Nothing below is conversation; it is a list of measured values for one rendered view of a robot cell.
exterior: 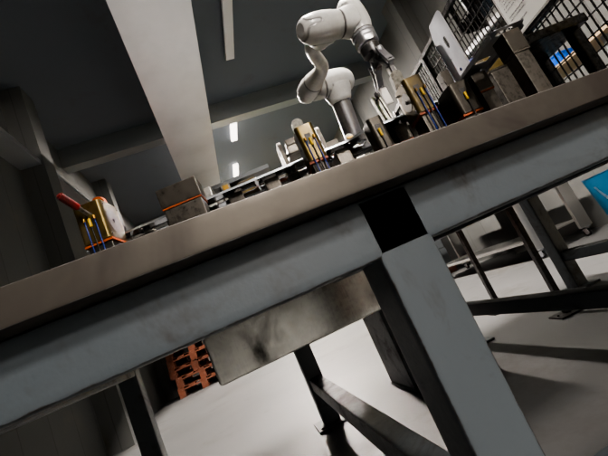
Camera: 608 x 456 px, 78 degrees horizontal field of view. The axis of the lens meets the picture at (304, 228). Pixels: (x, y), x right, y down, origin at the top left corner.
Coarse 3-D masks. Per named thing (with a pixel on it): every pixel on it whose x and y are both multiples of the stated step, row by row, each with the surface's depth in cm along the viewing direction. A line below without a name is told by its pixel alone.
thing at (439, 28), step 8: (440, 16) 137; (432, 24) 143; (440, 24) 139; (432, 32) 145; (440, 32) 141; (448, 32) 136; (432, 40) 147; (440, 40) 143; (448, 40) 138; (456, 40) 134; (440, 48) 145; (448, 48) 140; (456, 48) 136; (448, 56) 142; (456, 56) 138; (464, 56) 133; (448, 64) 144; (456, 64) 140; (464, 64) 135; (456, 72) 141; (456, 80) 143
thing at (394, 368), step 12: (372, 324) 190; (384, 324) 175; (372, 336) 198; (384, 336) 181; (384, 348) 187; (396, 348) 172; (384, 360) 194; (396, 360) 177; (396, 372) 183; (408, 372) 170; (396, 384) 188; (408, 384) 174
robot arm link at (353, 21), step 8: (344, 0) 140; (352, 0) 139; (344, 8) 137; (352, 8) 137; (360, 8) 138; (344, 16) 136; (352, 16) 137; (360, 16) 137; (368, 16) 139; (352, 24) 137; (360, 24) 138; (368, 24) 138; (352, 32) 139
